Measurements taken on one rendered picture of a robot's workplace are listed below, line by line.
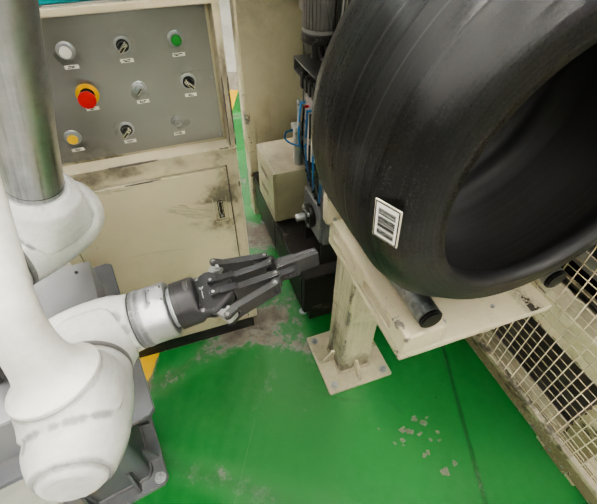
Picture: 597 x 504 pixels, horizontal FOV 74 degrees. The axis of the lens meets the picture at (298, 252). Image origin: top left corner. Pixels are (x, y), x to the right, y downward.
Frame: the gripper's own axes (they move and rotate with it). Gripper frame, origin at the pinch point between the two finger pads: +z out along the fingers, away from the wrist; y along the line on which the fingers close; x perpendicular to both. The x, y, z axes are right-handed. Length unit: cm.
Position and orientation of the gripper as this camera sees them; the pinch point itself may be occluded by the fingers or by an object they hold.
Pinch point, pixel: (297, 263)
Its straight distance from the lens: 64.6
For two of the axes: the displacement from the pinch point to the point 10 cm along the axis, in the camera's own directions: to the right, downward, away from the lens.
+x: 1.3, 6.6, 7.4
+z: 9.3, -3.3, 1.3
